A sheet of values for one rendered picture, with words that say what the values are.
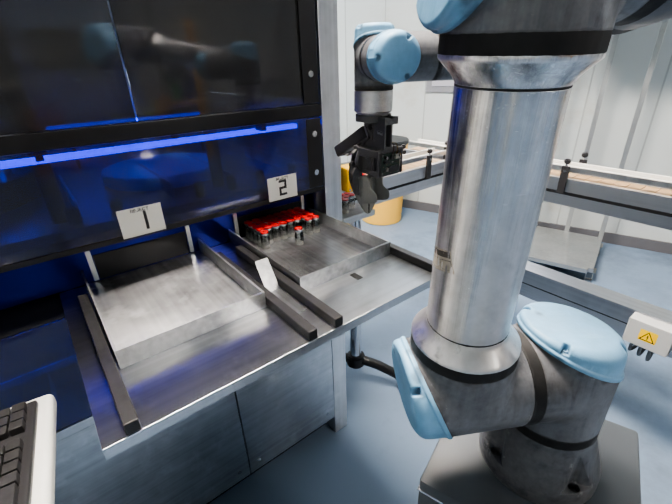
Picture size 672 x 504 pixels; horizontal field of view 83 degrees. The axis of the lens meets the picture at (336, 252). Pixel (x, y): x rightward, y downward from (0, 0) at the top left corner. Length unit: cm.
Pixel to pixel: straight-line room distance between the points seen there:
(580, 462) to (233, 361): 49
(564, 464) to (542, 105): 43
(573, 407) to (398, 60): 52
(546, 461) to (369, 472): 104
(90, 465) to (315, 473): 74
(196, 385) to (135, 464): 62
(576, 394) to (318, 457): 121
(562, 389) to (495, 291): 17
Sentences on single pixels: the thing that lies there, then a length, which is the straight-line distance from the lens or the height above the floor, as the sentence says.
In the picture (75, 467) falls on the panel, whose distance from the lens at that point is 117.
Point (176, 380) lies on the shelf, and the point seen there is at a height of 88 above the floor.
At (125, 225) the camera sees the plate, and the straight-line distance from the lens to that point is 89.
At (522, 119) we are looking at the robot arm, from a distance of 32.
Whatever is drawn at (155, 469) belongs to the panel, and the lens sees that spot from 127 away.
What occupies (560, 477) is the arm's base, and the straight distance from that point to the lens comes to 61.
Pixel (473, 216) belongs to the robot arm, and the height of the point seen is 118.
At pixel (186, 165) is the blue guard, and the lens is 89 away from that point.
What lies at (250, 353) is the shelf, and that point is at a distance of 66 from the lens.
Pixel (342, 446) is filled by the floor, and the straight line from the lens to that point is 163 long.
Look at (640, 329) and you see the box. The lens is 157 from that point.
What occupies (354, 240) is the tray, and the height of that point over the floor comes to 88.
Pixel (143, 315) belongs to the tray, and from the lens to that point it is 82.
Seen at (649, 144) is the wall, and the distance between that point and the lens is 345.
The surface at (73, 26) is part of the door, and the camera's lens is 86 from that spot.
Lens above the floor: 130
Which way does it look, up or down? 26 degrees down
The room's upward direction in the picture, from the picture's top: 2 degrees counter-clockwise
